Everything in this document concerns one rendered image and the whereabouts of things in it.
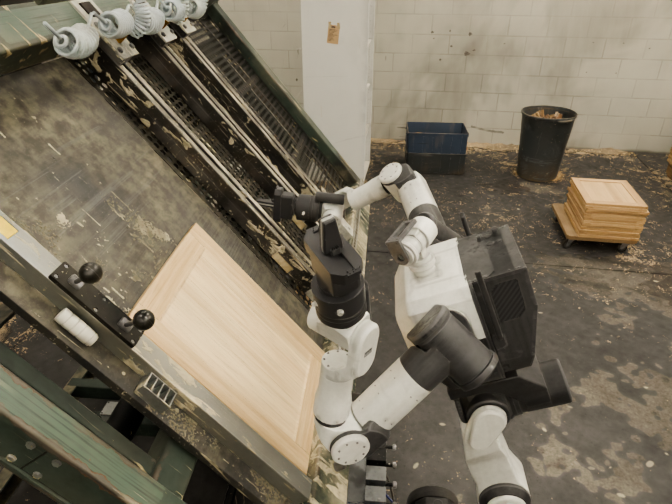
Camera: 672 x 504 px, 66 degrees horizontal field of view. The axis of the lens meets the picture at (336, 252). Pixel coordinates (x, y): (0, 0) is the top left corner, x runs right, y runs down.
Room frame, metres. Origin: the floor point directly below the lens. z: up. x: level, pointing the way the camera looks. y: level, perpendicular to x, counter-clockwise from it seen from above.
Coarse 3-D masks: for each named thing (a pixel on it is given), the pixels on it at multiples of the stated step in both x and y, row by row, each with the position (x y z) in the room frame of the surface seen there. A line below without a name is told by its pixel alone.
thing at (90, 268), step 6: (84, 264) 0.75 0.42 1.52; (90, 264) 0.75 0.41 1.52; (96, 264) 0.75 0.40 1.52; (84, 270) 0.73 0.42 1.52; (90, 270) 0.74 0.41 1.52; (96, 270) 0.74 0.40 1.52; (102, 270) 0.75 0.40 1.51; (72, 276) 0.80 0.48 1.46; (84, 276) 0.73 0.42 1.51; (90, 276) 0.73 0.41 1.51; (96, 276) 0.74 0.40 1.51; (72, 282) 0.80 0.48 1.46; (78, 282) 0.79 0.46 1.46; (84, 282) 0.73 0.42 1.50; (90, 282) 0.73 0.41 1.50; (96, 282) 0.74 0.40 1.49; (78, 288) 0.80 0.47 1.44
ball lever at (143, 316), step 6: (138, 312) 0.74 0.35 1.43; (144, 312) 0.74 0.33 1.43; (150, 312) 0.75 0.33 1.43; (138, 318) 0.73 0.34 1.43; (144, 318) 0.73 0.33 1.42; (150, 318) 0.73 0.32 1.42; (120, 324) 0.79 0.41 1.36; (126, 324) 0.78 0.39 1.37; (132, 324) 0.76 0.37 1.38; (138, 324) 0.72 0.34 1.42; (144, 324) 0.72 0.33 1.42; (150, 324) 0.73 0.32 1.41; (126, 330) 0.79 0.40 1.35; (144, 330) 0.73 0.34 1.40
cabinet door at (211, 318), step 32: (192, 256) 1.16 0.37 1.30; (224, 256) 1.26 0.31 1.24; (160, 288) 0.98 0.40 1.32; (192, 288) 1.06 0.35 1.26; (224, 288) 1.15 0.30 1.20; (256, 288) 1.25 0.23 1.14; (160, 320) 0.91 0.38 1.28; (192, 320) 0.97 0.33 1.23; (224, 320) 1.05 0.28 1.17; (256, 320) 1.14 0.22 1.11; (288, 320) 1.24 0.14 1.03; (192, 352) 0.89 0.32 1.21; (224, 352) 0.96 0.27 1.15; (256, 352) 1.04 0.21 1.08; (288, 352) 1.13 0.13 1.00; (320, 352) 1.24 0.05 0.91; (224, 384) 0.88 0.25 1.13; (256, 384) 0.95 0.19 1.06; (288, 384) 1.03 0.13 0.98; (256, 416) 0.86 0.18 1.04; (288, 416) 0.93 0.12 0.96; (288, 448) 0.85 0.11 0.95
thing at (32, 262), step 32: (0, 256) 0.79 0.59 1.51; (32, 256) 0.80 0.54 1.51; (96, 320) 0.78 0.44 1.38; (128, 352) 0.77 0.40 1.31; (160, 352) 0.81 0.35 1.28; (192, 384) 0.80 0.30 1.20; (192, 416) 0.76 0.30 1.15; (224, 416) 0.78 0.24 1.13; (256, 448) 0.77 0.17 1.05; (288, 480) 0.75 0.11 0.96
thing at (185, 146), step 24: (72, 0) 1.50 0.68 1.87; (144, 0) 1.53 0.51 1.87; (96, 24) 1.49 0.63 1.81; (144, 24) 1.51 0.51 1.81; (120, 48) 1.49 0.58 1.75; (96, 72) 1.50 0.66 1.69; (120, 72) 1.50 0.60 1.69; (120, 96) 1.50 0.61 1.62; (144, 96) 1.49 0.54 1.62; (144, 120) 1.49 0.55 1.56; (168, 120) 1.49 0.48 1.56; (168, 144) 1.49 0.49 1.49; (192, 144) 1.49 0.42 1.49; (192, 168) 1.48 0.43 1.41; (216, 168) 1.49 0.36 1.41; (216, 192) 1.48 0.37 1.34; (240, 192) 1.51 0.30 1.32; (240, 216) 1.47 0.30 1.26; (264, 216) 1.50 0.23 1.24; (264, 240) 1.47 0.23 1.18; (288, 240) 1.50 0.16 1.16
